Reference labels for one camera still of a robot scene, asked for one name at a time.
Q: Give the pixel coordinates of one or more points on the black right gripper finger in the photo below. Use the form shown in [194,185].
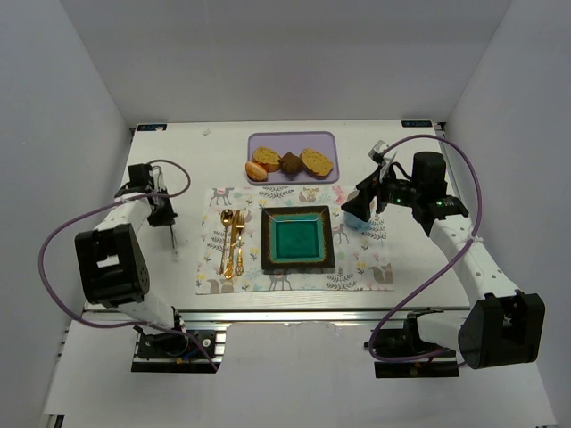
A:
[368,187]
[360,207]

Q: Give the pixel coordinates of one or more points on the orange glazed bread roll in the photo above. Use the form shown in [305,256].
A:
[255,172]

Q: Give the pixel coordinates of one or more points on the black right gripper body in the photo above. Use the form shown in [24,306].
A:
[372,192]

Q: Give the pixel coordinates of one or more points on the right blue table label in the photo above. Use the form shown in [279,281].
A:
[416,123]

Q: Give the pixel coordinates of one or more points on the left blue table label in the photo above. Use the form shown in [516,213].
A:
[151,127]

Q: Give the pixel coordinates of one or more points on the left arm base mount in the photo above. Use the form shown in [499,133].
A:
[161,353]

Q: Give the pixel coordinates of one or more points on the green black square plate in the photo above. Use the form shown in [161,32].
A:
[299,237]

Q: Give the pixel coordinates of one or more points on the brown chocolate bun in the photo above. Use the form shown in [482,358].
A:
[290,164]

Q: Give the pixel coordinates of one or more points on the gold spoon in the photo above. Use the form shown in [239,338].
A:
[226,219]

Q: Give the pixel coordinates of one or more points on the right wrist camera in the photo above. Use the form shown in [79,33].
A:
[376,153]

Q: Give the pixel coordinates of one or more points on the silver serving tongs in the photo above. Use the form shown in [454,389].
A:
[173,238]

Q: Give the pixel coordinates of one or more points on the lavender plastic tray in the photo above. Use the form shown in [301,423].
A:
[294,142]

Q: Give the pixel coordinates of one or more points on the gold fork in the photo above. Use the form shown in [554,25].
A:
[240,226]

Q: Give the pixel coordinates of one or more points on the yellow bread slice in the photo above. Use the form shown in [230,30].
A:
[267,158]
[316,163]

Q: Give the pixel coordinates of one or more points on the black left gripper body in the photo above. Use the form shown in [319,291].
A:
[165,214]

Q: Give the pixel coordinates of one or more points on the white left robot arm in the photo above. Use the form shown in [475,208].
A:
[112,265]

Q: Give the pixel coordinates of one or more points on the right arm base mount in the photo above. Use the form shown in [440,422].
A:
[424,346]

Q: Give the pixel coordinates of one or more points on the right yellow bread slice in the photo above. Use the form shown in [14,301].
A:
[316,163]

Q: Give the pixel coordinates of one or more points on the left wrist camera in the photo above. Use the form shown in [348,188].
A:
[140,177]

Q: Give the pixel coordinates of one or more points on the left yellow bread slice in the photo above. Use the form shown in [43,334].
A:
[267,158]

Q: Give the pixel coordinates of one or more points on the blue ceramic mug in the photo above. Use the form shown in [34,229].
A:
[352,221]

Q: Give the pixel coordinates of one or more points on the gold knife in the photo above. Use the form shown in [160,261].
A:
[229,270]

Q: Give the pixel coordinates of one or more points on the animal print placemat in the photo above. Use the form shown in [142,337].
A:
[362,258]

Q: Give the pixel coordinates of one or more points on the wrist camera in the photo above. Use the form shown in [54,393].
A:
[140,177]
[376,153]

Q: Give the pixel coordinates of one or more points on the blue table label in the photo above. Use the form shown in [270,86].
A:
[416,123]
[151,127]

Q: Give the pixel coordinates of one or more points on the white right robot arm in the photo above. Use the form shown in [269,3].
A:
[504,324]

